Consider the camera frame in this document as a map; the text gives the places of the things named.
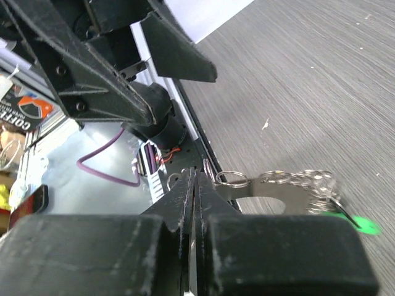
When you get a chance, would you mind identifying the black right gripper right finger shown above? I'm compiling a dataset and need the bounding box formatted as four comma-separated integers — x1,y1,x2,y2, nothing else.
194,173,379,295

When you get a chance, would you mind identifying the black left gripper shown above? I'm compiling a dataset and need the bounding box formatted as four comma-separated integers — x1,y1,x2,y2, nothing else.
1,1,217,126

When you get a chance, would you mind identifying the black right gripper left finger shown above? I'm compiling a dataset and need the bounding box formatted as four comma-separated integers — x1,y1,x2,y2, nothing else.
1,169,196,295

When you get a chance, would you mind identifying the round steel keyring disc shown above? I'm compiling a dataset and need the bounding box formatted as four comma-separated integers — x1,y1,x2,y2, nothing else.
166,158,346,216

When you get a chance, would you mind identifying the coffee bag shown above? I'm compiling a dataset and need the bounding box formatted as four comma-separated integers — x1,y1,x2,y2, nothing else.
1,84,57,133

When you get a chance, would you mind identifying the green key tag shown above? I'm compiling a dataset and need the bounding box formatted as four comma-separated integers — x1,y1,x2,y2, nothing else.
352,216,381,236

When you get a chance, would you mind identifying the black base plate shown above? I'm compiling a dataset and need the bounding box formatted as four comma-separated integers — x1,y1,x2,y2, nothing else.
147,80,241,220

